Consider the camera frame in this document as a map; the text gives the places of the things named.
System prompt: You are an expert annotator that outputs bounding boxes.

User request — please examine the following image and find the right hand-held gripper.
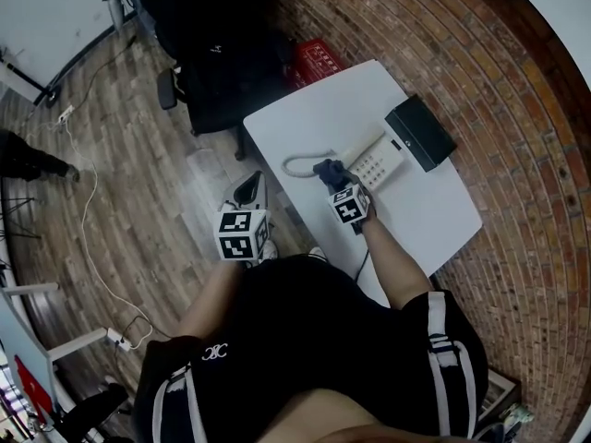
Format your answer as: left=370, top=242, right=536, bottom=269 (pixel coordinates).
left=321, top=166, right=378, bottom=235

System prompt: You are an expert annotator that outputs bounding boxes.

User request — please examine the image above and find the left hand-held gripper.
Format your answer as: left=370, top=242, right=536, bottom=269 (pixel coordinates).
left=214, top=170, right=271, bottom=263

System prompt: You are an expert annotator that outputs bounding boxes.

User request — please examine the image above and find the dark grey cloth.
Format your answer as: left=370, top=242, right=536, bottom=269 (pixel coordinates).
left=312, top=158, right=348, bottom=188

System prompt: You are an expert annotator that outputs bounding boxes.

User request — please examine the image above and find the white telephone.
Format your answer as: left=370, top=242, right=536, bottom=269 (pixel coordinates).
left=340, top=125, right=407, bottom=194

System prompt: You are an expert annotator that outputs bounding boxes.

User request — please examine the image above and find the person's right forearm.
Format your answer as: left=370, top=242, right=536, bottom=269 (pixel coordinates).
left=359, top=214, right=436, bottom=311

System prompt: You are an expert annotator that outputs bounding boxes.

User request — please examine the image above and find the person's left forearm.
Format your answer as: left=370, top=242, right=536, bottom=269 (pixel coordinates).
left=176, top=260, right=246, bottom=341

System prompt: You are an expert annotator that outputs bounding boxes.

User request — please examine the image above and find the black metal box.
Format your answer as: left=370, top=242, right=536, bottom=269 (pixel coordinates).
left=383, top=93, right=459, bottom=174

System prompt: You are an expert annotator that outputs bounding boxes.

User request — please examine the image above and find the black office chair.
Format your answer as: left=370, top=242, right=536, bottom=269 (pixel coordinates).
left=155, top=65, right=250, bottom=162

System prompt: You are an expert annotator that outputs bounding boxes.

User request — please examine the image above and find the person's black striped clothing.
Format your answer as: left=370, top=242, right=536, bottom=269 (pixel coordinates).
left=132, top=252, right=490, bottom=443

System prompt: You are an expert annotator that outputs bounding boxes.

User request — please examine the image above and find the red plastic crate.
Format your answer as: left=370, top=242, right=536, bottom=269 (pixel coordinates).
left=288, top=38, right=346, bottom=92

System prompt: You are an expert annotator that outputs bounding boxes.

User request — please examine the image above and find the black jacket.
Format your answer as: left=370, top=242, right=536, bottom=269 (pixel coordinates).
left=139, top=0, right=299, bottom=136

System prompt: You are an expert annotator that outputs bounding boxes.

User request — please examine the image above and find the grey stand leg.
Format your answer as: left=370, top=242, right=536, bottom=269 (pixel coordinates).
left=102, top=0, right=127, bottom=32

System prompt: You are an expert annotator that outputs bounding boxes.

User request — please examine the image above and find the black tripod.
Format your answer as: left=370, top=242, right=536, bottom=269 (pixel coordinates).
left=0, top=176, right=43, bottom=242

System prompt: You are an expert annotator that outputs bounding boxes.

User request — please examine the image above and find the framed picture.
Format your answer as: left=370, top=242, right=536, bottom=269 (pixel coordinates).
left=477, top=367, right=522, bottom=424

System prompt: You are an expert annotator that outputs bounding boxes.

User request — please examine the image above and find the black floor stand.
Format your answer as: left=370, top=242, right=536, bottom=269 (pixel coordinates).
left=0, top=46, right=64, bottom=110

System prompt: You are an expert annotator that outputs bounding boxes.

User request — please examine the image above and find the black bag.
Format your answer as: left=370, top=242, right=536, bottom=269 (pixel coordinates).
left=58, top=382, right=131, bottom=443

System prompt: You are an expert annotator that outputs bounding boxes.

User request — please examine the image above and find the red flag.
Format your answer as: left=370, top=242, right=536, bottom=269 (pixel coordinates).
left=12, top=353, right=54, bottom=424

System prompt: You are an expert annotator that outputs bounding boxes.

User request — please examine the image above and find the white coiled telephone cord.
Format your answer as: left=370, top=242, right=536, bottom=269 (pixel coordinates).
left=282, top=148, right=344, bottom=179

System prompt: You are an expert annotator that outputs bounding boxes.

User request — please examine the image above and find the long white floor cable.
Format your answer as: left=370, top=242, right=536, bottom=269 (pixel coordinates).
left=25, top=116, right=154, bottom=351

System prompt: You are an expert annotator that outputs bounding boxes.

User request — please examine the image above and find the black floor cable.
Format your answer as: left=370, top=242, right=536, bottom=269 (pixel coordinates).
left=72, top=33, right=139, bottom=111

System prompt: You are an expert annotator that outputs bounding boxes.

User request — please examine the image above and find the white metal table frame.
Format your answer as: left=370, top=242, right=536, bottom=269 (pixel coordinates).
left=0, top=281, right=113, bottom=417

